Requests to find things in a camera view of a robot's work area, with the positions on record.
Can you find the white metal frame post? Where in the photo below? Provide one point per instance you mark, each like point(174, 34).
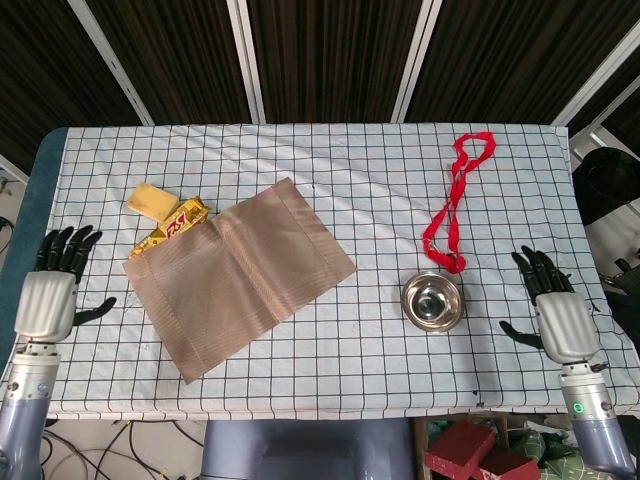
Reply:
point(416, 60)
point(595, 80)
point(112, 60)
point(247, 60)

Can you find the yellow sponge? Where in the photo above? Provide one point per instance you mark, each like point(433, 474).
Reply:
point(150, 200)

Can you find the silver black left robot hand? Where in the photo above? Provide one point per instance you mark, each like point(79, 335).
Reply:
point(45, 305)

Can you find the white black-checked tablecloth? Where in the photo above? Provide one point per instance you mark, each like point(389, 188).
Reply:
point(350, 165)

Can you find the black bag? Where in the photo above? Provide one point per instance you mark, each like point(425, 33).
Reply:
point(607, 185)

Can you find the green patterned cloth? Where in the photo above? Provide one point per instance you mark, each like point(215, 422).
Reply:
point(555, 450)

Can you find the red box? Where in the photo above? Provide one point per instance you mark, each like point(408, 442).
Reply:
point(460, 445)

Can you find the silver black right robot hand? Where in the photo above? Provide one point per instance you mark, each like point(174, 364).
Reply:
point(565, 325)

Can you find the brown woven placemat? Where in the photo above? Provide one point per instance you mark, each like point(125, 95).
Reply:
point(235, 285)

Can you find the grey-blue robot torso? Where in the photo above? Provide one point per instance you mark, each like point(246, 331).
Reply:
point(300, 450)

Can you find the metal bowl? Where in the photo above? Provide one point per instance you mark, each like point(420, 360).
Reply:
point(432, 302)

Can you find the gold biscuit packet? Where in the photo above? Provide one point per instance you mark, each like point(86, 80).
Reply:
point(177, 225)

